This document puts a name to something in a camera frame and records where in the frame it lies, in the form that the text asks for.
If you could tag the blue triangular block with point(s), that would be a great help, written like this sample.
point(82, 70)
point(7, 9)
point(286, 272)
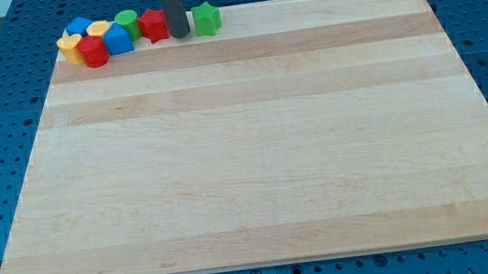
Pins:
point(117, 40)

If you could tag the wooden board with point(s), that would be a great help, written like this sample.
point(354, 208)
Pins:
point(302, 130)

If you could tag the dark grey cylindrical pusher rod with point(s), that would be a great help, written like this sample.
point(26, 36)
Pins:
point(176, 17)

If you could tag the red star block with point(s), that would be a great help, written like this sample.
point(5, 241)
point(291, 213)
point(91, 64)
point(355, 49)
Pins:
point(153, 25)

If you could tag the green star block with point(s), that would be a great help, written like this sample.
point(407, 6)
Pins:
point(207, 19)

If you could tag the red cylinder block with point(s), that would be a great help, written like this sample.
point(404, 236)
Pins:
point(93, 51)

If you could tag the blue cube block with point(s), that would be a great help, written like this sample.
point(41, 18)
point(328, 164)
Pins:
point(78, 26)

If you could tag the green cylinder block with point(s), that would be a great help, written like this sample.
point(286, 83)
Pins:
point(127, 20)

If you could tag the yellow hexagon block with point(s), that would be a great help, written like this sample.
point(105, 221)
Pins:
point(98, 28)

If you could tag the yellow heart block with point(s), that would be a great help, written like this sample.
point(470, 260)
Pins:
point(68, 46)

